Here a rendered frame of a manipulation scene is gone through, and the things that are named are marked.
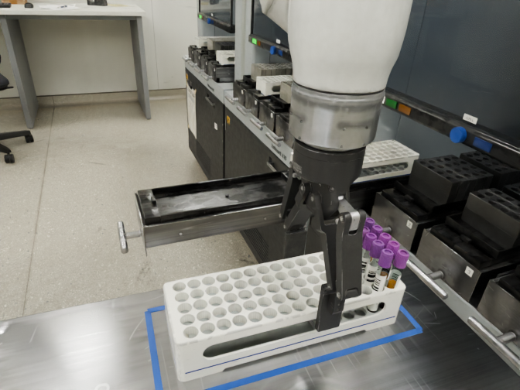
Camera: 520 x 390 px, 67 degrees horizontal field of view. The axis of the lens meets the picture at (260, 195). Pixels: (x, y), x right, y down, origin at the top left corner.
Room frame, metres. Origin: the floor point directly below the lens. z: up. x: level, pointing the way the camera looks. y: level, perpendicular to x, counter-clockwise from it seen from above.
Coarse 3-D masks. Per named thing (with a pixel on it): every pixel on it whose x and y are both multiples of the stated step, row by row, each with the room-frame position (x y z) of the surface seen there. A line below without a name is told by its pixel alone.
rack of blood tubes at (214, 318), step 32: (320, 256) 0.45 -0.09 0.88; (192, 288) 0.38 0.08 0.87; (224, 288) 0.38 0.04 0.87; (256, 288) 0.37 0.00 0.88; (288, 288) 0.39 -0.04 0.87; (320, 288) 0.38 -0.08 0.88; (384, 288) 0.38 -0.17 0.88; (192, 320) 0.32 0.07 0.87; (224, 320) 0.32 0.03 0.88; (256, 320) 0.33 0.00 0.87; (288, 320) 0.33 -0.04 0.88; (352, 320) 0.36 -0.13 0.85; (384, 320) 0.38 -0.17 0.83; (192, 352) 0.28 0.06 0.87; (224, 352) 0.32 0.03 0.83; (256, 352) 0.31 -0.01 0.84
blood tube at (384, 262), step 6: (384, 252) 0.39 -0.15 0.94; (390, 252) 0.39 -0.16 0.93; (384, 258) 0.38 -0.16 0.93; (390, 258) 0.38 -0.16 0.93; (378, 264) 0.39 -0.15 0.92; (384, 264) 0.38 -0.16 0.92; (390, 264) 0.38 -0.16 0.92; (378, 270) 0.39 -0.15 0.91; (384, 270) 0.38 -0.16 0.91; (378, 276) 0.38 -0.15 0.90; (384, 276) 0.38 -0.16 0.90; (378, 282) 0.38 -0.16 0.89; (384, 282) 0.38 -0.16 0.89; (372, 288) 0.39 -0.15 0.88; (378, 288) 0.38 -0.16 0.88; (372, 306) 0.38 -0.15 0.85; (372, 312) 0.38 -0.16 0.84
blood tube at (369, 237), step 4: (368, 236) 0.42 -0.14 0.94; (372, 236) 0.42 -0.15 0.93; (376, 236) 0.42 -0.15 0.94; (364, 240) 0.42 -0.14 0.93; (368, 240) 0.42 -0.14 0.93; (372, 240) 0.41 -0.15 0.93; (364, 244) 0.42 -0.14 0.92; (368, 244) 0.42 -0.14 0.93; (364, 248) 0.42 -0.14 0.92; (368, 248) 0.41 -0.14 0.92; (364, 252) 0.42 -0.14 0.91; (368, 252) 0.42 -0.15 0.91; (364, 256) 0.42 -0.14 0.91; (368, 256) 0.42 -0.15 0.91; (364, 260) 0.42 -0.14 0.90; (368, 260) 0.42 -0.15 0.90; (364, 264) 0.41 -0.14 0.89; (364, 268) 0.41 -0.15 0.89; (364, 272) 0.41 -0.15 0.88
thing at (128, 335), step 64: (64, 320) 0.36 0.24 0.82; (128, 320) 0.36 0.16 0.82; (448, 320) 0.39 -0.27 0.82; (0, 384) 0.27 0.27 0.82; (64, 384) 0.27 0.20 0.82; (128, 384) 0.27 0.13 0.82; (192, 384) 0.28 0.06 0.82; (256, 384) 0.28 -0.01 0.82; (320, 384) 0.29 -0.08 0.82; (384, 384) 0.29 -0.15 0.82; (448, 384) 0.30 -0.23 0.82; (512, 384) 0.30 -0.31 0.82
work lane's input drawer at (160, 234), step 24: (144, 192) 0.71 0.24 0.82; (168, 192) 0.73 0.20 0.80; (192, 192) 0.74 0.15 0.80; (216, 192) 0.75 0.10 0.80; (240, 192) 0.75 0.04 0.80; (264, 192) 0.76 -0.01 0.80; (360, 192) 0.79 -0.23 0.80; (144, 216) 0.62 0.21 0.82; (168, 216) 0.63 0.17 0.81; (192, 216) 0.64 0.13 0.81; (216, 216) 0.65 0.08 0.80; (240, 216) 0.67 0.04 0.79; (264, 216) 0.69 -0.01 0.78; (312, 216) 0.74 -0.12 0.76; (120, 240) 0.63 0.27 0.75; (144, 240) 0.60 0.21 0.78; (168, 240) 0.61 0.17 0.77
